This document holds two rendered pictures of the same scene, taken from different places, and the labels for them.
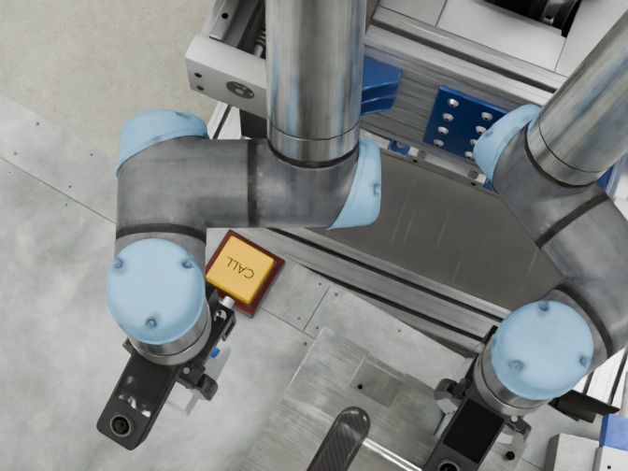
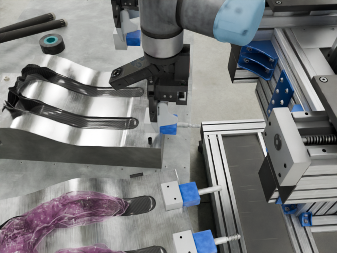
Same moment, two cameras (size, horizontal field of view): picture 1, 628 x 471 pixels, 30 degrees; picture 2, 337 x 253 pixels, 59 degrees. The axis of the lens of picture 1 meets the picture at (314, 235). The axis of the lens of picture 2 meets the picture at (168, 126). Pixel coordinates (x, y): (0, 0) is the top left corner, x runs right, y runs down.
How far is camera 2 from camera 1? 0.97 m
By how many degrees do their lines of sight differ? 36
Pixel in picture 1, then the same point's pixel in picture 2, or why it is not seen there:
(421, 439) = (141, 112)
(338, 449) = (125, 93)
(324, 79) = not seen: outside the picture
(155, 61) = (250, 117)
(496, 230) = (270, 220)
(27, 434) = (99, 44)
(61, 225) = not seen: hidden behind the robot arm
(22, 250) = not seen: hidden behind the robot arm
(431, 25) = (301, 47)
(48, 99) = (221, 100)
